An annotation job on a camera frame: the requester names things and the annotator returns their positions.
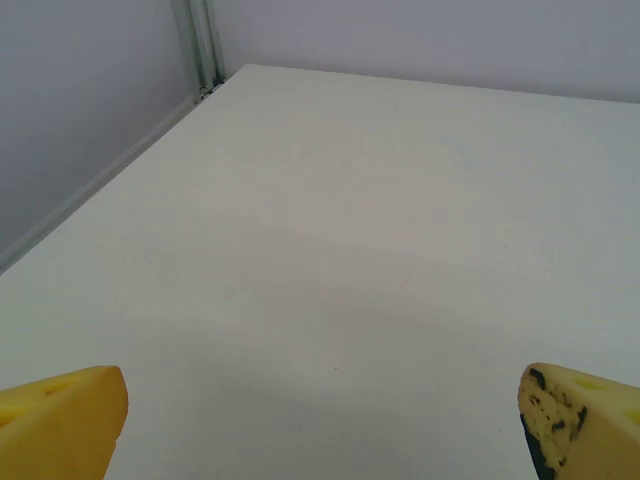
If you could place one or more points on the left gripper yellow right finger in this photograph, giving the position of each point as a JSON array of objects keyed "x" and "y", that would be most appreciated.
[{"x": 595, "y": 430}]

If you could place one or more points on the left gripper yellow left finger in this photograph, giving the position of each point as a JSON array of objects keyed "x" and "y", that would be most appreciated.
[{"x": 60, "y": 425}]

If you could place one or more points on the aluminium side rail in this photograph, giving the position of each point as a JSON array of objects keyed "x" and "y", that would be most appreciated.
[{"x": 50, "y": 222}]

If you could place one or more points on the aluminium frame post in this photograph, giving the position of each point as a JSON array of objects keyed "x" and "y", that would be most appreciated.
[{"x": 200, "y": 40}]

